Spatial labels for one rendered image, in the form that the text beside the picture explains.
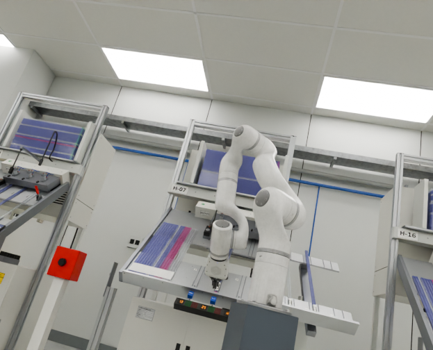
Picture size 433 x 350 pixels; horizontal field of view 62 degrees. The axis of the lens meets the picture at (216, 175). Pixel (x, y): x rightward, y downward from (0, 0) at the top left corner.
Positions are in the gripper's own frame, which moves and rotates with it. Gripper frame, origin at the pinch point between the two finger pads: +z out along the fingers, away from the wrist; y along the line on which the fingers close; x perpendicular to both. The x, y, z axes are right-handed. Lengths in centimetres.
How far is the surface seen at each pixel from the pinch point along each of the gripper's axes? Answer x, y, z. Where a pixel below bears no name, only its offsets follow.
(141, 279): 2.4, -37.0, 10.4
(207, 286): 8.4, -5.1, 10.2
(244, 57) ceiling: 242, -37, -76
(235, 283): 15.3, 7.8, 10.2
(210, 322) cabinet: 16.3, -2.5, 40.6
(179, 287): 2.4, -17.3, 9.7
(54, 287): 2, -87, 30
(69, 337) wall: 97, -154, 192
